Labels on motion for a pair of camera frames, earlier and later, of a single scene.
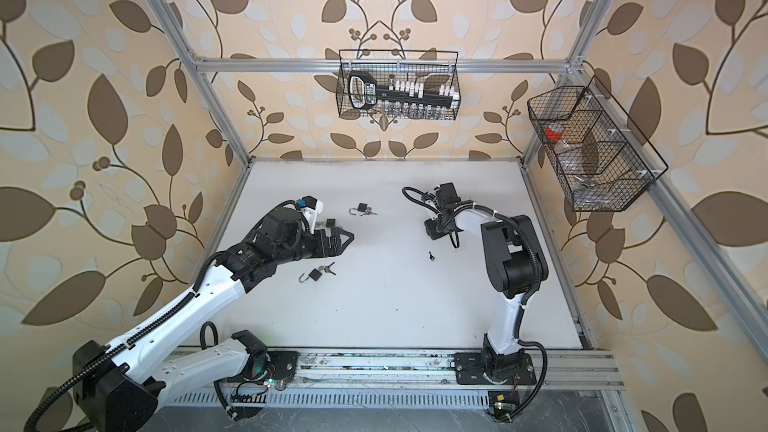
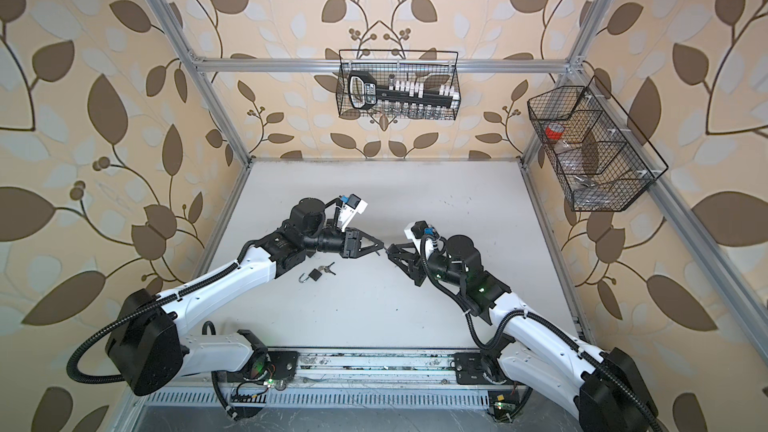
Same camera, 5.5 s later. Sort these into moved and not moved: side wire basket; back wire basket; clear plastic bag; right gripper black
Moved: right gripper black
Not moved: side wire basket; clear plastic bag; back wire basket
